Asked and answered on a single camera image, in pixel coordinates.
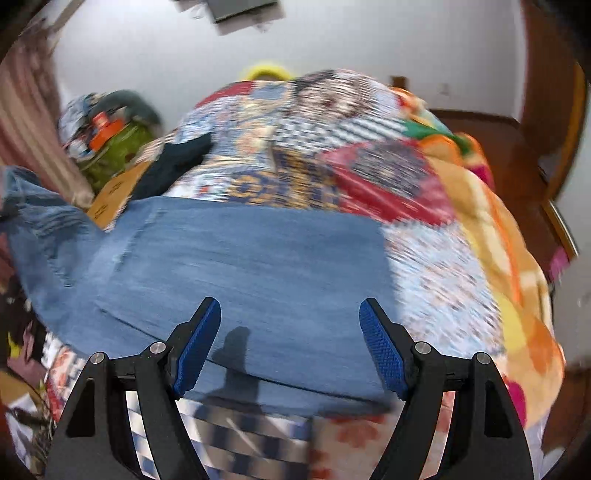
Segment yellow foam bed guard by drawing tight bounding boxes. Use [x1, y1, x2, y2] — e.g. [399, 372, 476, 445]
[241, 64, 293, 82]

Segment orange fleece blanket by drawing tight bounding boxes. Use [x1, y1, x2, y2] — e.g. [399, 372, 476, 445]
[392, 85, 566, 425]

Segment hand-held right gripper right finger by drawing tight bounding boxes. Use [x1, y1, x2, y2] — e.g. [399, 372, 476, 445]
[359, 298, 536, 480]

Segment patchwork quilt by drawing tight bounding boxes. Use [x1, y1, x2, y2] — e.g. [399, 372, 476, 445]
[41, 69, 509, 480]

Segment bamboo lap desk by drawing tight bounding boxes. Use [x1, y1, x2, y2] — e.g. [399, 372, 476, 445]
[88, 159, 155, 232]

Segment small black wall monitor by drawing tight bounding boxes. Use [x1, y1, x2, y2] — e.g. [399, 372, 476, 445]
[207, 0, 281, 24]

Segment pile of clothes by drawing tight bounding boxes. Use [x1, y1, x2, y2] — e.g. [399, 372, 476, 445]
[58, 92, 112, 148]

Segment striped pink curtain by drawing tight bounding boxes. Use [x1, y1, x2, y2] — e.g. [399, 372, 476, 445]
[0, 28, 93, 208]

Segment green patterned cloth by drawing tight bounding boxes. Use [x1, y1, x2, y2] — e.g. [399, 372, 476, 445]
[81, 122, 155, 195]

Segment pink item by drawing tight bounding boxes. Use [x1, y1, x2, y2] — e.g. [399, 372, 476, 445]
[549, 249, 573, 278]

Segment black folded pants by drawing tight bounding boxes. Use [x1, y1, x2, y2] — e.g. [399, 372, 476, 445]
[134, 134, 214, 201]

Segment orange box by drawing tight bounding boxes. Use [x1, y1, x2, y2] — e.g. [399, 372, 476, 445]
[90, 113, 127, 151]

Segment wooden wardrobe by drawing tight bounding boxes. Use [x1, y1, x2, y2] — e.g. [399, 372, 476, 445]
[517, 0, 591, 199]

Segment blue denim pants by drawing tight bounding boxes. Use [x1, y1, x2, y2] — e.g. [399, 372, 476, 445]
[0, 166, 400, 418]

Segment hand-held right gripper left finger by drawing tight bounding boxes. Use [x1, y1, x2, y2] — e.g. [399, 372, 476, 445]
[44, 296, 222, 480]

